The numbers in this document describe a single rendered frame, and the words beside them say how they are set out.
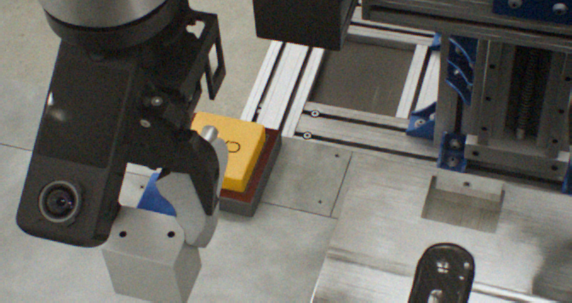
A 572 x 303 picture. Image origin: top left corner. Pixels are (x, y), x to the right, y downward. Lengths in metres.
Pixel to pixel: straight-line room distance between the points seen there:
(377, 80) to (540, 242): 1.03
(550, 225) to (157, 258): 0.28
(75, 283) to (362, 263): 0.24
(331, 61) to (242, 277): 0.98
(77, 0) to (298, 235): 0.40
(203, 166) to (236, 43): 1.52
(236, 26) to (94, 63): 1.60
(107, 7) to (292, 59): 1.26
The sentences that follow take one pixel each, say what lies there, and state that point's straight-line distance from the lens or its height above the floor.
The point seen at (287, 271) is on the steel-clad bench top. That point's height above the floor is 0.80.
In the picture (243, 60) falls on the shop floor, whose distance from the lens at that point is 2.12.
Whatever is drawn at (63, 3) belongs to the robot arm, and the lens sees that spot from 0.56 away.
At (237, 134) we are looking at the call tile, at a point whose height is 0.84.
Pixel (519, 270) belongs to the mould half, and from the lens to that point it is 0.78.
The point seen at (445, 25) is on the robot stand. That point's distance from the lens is 1.20.
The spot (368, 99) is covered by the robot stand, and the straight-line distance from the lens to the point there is 1.77.
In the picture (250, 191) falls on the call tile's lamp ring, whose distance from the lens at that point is 0.90.
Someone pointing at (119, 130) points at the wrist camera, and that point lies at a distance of 0.59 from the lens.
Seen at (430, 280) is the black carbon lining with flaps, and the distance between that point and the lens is 0.78.
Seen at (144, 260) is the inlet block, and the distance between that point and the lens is 0.71.
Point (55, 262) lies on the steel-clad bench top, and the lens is 0.92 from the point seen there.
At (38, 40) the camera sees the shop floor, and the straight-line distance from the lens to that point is 2.24.
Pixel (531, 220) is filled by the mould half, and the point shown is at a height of 0.89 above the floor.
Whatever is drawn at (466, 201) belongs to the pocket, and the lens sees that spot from 0.84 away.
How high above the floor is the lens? 1.55
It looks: 51 degrees down
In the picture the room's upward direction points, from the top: 6 degrees counter-clockwise
